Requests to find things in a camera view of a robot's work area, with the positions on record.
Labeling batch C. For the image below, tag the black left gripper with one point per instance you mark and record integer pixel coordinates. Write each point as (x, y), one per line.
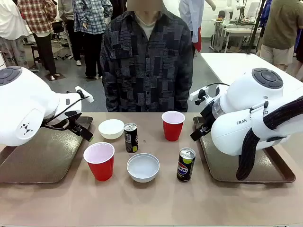
(75, 124)

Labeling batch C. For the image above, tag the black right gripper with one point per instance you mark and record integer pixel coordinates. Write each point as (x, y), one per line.
(207, 116)

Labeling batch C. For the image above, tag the white ceramic bowl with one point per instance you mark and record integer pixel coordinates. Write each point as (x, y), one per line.
(111, 133)

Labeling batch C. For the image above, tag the red plastic cup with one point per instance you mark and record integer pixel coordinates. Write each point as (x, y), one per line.
(172, 131)
(100, 165)

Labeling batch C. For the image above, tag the black Pepsi can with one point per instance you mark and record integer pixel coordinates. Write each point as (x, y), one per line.
(130, 139)
(185, 168)

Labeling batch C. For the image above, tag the bluish white bowl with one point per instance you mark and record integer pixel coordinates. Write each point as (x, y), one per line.
(142, 175)

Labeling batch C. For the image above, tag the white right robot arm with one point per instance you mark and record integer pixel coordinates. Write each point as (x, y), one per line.
(236, 139)

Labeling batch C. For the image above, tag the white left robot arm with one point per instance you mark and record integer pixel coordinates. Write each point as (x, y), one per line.
(23, 106)

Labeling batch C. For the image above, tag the brown plastic serving tray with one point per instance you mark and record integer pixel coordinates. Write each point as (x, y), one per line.
(267, 165)
(47, 160)

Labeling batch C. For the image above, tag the white folding table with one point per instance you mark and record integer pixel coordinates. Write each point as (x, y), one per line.
(225, 63)

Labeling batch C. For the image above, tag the person in dark patchwork shirt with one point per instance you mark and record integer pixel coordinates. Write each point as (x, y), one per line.
(146, 71)

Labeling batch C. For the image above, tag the white background workbench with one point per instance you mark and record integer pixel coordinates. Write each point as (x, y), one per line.
(234, 32)

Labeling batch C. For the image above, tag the black office chair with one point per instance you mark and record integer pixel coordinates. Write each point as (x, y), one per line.
(58, 27)

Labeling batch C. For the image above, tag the black stand pole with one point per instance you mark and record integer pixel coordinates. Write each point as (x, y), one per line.
(254, 35)

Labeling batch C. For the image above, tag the person in light blue shirt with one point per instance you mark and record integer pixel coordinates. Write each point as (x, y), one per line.
(191, 16)

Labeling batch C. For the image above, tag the person in blue plaid shirt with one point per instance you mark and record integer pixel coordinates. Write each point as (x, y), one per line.
(90, 16)

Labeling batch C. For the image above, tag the person in grey top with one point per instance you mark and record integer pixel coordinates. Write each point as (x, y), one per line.
(66, 9)

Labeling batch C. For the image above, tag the person in red plaid shirt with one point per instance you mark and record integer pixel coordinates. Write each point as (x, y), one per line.
(35, 14)

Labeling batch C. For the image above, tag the person in white garment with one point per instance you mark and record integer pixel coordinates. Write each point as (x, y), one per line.
(9, 21)

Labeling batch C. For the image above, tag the person in olive shirt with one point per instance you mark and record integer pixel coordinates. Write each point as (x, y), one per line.
(281, 23)

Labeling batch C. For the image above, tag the person in blue jacket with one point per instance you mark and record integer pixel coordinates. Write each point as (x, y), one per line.
(266, 11)

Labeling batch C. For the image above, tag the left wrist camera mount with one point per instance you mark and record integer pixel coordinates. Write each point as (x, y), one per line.
(85, 96)

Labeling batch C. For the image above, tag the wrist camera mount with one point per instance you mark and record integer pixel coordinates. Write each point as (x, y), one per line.
(200, 94)
(85, 96)

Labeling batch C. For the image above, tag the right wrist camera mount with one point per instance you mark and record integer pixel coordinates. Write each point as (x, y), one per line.
(200, 94)

